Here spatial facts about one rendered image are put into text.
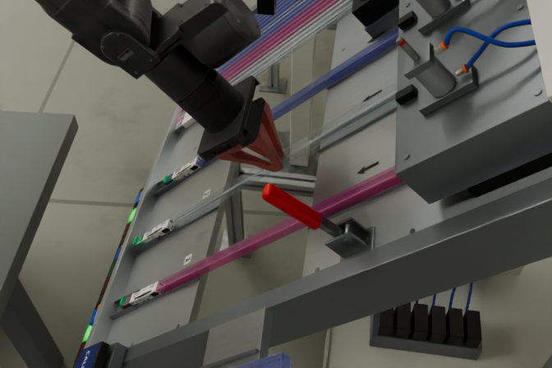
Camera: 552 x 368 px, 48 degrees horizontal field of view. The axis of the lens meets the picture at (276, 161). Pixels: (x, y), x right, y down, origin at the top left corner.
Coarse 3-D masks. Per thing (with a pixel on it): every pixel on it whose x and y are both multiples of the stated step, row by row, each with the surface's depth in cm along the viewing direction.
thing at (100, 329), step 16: (176, 112) 113; (160, 144) 108; (160, 160) 105; (160, 176) 104; (144, 192) 100; (144, 208) 98; (144, 224) 97; (128, 240) 94; (128, 256) 93; (128, 272) 92; (112, 288) 88; (112, 304) 87; (96, 320) 85; (112, 320) 86; (96, 336) 84
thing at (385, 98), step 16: (384, 96) 66; (352, 112) 69; (368, 112) 68; (320, 128) 72; (336, 128) 70; (304, 144) 73; (320, 144) 72; (288, 160) 75; (256, 176) 78; (224, 192) 81; (192, 208) 85; (208, 208) 84; (176, 224) 87
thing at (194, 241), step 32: (192, 128) 108; (224, 160) 90; (160, 192) 100; (192, 192) 92; (192, 224) 86; (160, 256) 87; (192, 256) 80; (128, 288) 89; (192, 288) 75; (128, 320) 83; (160, 320) 77; (192, 320) 72
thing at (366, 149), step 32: (352, 32) 84; (384, 32) 77; (384, 64) 73; (352, 96) 74; (352, 128) 70; (384, 128) 65; (320, 160) 71; (352, 160) 66; (384, 160) 62; (320, 192) 67; (384, 192) 59; (512, 192) 48; (384, 224) 56; (416, 224) 53; (320, 256) 61
